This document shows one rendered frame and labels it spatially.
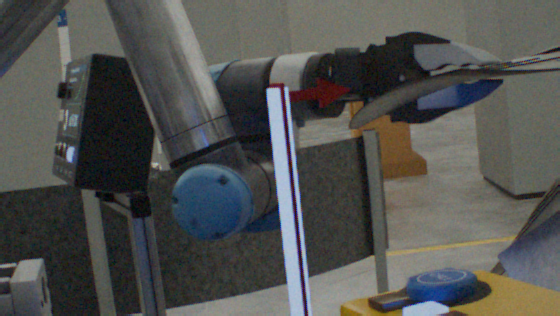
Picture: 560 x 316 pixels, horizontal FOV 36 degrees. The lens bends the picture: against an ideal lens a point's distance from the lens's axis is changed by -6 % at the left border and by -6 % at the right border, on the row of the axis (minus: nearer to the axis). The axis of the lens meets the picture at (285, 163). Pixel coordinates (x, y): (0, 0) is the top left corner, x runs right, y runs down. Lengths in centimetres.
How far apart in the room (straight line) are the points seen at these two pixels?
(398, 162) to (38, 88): 373
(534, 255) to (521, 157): 617
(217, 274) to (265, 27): 264
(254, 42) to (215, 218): 425
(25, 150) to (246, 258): 462
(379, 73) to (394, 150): 805
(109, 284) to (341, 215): 80
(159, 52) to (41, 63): 620
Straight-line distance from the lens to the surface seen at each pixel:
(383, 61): 93
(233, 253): 268
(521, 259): 86
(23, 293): 108
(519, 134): 701
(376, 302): 48
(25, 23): 114
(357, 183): 298
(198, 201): 88
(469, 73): 70
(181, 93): 90
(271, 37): 511
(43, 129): 711
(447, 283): 49
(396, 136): 897
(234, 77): 102
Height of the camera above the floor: 121
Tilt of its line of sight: 6 degrees down
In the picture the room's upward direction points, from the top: 6 degrees counter-clockwise
